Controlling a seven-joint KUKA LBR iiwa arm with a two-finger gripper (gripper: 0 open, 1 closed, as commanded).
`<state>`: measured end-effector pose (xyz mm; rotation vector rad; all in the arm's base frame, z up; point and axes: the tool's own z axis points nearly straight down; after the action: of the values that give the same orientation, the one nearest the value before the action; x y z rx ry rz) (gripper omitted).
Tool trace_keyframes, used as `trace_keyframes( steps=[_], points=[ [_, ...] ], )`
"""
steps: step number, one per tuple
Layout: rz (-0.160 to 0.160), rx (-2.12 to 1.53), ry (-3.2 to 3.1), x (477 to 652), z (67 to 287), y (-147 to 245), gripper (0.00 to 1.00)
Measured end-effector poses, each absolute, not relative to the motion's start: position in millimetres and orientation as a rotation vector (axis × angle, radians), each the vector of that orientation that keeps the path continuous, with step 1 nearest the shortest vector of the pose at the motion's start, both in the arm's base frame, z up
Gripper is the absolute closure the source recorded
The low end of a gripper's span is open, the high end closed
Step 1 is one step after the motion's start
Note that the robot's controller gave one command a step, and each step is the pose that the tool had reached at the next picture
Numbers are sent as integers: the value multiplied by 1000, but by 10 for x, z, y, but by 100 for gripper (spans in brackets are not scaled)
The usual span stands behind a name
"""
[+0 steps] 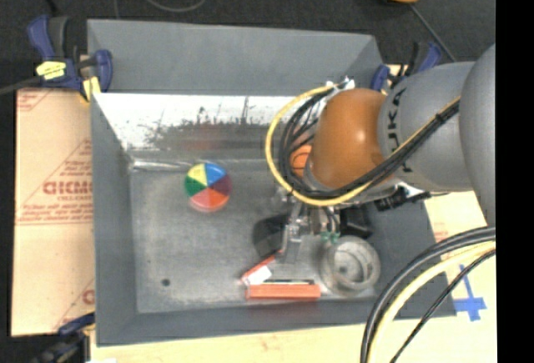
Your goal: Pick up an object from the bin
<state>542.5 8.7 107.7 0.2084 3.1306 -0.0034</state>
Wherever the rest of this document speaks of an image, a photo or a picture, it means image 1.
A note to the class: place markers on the orange box with white label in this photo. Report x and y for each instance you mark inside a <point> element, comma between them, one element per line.
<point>283,291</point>

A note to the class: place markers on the brown cardboard board red print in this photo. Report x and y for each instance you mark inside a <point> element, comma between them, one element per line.
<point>50,203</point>

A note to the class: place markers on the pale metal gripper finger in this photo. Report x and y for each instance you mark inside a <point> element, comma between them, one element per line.
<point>293,250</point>

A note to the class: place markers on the orange basketball toy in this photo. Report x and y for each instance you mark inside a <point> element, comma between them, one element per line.
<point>301,160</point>

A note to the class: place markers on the multicoloured ball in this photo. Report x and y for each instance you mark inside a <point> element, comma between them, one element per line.
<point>207,186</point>

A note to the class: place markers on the grey metal bin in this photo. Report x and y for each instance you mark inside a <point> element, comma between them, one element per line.
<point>200,61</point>

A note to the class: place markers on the black box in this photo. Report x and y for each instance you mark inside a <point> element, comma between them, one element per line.
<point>269,234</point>

